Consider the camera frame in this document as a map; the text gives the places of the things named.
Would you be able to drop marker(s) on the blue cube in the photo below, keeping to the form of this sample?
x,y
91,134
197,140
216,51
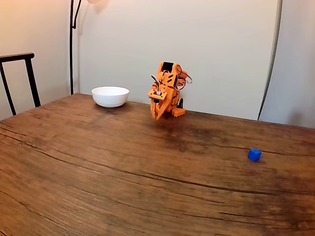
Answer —
x,y
254,155

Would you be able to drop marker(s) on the white bowl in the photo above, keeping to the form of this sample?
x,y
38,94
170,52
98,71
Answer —
x,y
110,98

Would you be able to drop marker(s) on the black floor lamp stand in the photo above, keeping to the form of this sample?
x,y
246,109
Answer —
x,y
71,61

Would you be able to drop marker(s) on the grey vertical trim strip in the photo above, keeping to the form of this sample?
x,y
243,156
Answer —
x,y
269,73

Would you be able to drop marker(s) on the black wooden chair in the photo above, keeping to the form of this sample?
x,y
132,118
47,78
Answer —
x,y
17,57

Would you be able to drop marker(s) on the orange camera mount with camera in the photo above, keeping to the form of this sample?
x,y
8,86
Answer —
x,y
163,94

